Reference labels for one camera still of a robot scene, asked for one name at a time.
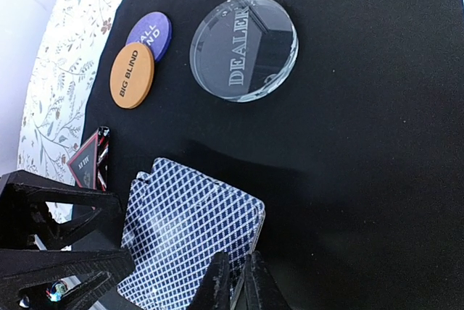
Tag clear dealer button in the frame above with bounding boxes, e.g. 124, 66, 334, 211
189, 0, 299, 103

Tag floral white tablecloth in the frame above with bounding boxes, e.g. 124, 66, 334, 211
16, 0, 141, 224

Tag red triangle all-in marker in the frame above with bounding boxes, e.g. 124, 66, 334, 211
67, 126, 110, 191

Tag black poker mat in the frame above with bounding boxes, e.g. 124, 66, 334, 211
83, 0, 463, 309

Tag orange big blind button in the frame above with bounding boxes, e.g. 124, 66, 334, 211
109, 43, 154, 109

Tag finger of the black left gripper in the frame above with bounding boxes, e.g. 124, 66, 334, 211
1, 170, 122, 250
1, 249, 135, 309

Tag blue patterned card deck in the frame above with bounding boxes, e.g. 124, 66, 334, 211
117, 158, 265, 309

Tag purple small blind button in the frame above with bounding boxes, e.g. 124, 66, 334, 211
125, 12, 173, 62

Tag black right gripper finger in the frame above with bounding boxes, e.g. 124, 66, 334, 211
188, 251, 291, 310

